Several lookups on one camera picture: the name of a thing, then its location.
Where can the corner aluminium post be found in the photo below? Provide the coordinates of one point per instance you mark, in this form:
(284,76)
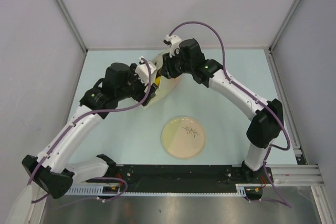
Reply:
(71,24)
(288,17)

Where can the left corner aluminium post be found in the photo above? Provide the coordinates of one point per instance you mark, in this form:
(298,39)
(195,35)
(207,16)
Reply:
(71,24)

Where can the right corner aluminium post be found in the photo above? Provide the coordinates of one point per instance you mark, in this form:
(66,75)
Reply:
(288,17)

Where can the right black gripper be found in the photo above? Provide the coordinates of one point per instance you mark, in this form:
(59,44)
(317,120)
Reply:
(167,65)

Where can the yellow-green plastic bag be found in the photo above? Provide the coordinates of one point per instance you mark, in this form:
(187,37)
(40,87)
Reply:
(166,85)

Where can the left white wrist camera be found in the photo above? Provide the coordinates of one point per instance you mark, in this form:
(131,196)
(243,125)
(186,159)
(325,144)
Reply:
(146,71)

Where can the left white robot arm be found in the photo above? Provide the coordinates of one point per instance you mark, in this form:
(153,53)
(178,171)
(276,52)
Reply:
(49,169)

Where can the white slotted cable duct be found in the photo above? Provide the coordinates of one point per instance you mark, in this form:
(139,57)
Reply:
(109,191)

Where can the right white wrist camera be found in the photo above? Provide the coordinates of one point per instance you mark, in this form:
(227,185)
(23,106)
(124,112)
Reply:
(173,42)

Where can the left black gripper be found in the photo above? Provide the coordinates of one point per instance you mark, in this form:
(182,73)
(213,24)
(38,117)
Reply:
(142,93)

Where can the cream plate with branch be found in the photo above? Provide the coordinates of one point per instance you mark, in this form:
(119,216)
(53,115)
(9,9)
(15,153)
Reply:
(183,137)

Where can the yellow fake banana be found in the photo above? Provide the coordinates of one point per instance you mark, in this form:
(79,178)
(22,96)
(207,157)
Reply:
(157,81)

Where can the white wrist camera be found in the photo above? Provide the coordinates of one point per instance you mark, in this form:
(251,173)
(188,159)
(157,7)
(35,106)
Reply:
(146,71)
(173,42)

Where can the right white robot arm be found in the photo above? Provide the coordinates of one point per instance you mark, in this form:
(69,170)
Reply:
(266,117)

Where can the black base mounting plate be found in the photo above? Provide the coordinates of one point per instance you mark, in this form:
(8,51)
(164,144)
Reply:
(167,176)

